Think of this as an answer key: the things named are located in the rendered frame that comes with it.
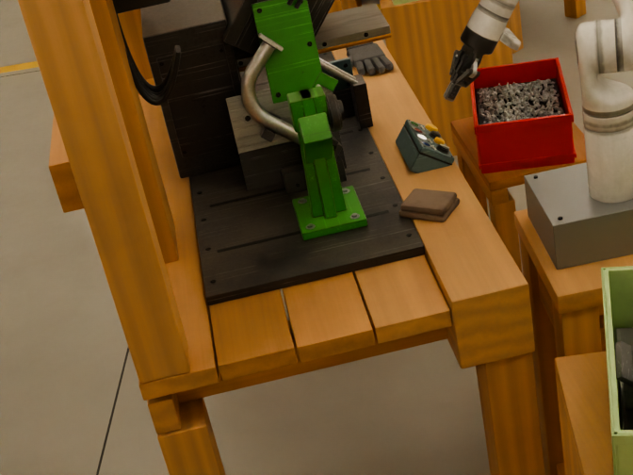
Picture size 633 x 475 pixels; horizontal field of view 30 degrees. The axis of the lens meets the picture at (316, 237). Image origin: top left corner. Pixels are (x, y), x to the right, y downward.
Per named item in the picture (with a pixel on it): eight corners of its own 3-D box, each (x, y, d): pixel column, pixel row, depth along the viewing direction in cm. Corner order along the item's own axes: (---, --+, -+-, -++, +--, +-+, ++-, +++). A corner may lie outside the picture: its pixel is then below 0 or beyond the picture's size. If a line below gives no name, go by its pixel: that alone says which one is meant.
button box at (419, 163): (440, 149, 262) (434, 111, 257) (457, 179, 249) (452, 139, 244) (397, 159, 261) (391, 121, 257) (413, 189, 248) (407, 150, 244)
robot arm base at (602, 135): (629, 174, 222) (624, 90, 214) (648, 195, 214) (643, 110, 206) (581, 186, 222) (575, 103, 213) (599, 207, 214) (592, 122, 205)
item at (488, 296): (373, 59, 342) (365, 10, 335) (536, 352, 213) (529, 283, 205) (326, 70, 341) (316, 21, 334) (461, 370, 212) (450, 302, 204)
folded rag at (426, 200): (397, 218, 232) (396, 204, 231) (415, 197, 238) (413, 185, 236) (444, 223, 227) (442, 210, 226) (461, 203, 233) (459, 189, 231)
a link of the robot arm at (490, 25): (519, 53, 246) (533, 25, 243) (473, 33, 242) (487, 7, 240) (506, 38, 254) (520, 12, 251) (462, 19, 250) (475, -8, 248)
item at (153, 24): (246, 108, 290) (216, -24, 273) (260, 161, 264) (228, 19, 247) (173, 125, 290) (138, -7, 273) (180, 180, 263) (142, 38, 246)
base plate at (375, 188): (330, 52, 318) (329, 45, 317) (425, 254, 223) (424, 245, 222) (177, 87, 316) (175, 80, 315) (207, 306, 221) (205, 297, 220)
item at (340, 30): (377, 15, 273) (375, 2, 272) (391, 38, 259) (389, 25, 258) (212, 52, 272) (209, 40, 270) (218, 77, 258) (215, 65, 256)
